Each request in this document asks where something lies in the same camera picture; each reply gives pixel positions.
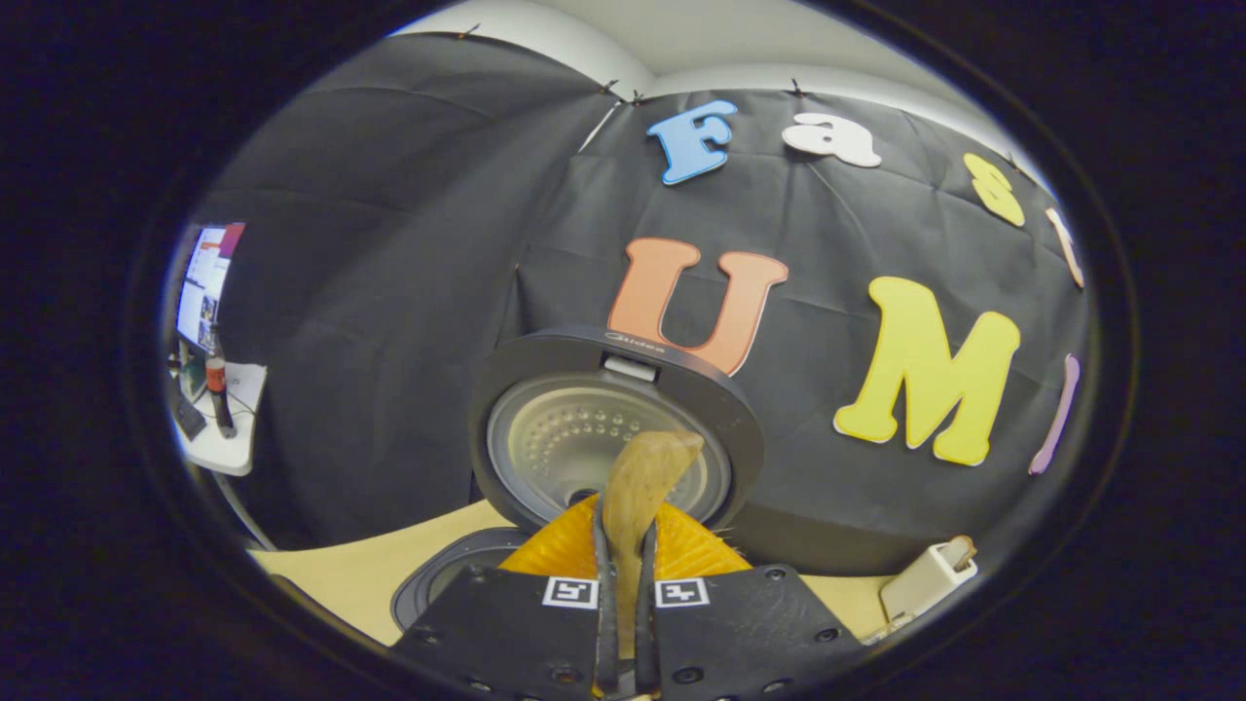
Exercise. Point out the white toaster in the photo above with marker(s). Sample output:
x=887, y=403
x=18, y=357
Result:
x=925, y=584

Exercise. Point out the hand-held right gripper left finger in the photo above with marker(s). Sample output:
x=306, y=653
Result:
x=605, y=633

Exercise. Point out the black backdrop cloth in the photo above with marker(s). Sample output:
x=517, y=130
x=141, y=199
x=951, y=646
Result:
x=389, y=292

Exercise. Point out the grey black rice cooker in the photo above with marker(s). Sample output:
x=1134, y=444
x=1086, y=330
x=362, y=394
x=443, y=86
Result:
x=545, y=370

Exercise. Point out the pale bread slice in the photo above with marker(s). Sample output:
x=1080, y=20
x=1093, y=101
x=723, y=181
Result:
x=962, y=552

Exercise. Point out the white side table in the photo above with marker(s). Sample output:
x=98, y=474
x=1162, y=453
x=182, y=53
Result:
x=234, y=453

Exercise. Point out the computer monitor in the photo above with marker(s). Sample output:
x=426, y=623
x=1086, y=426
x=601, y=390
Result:
x=204, y=287

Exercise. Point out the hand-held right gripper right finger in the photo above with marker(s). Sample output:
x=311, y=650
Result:
x=646, y=633

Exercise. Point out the dark bottle with red label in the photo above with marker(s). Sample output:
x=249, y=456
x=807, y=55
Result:
x=216, y=375

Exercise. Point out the wooden spoon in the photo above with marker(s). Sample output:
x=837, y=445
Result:
x=647, y=477

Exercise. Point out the black keyboard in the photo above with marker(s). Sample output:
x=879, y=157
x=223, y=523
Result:
x=188, y=419

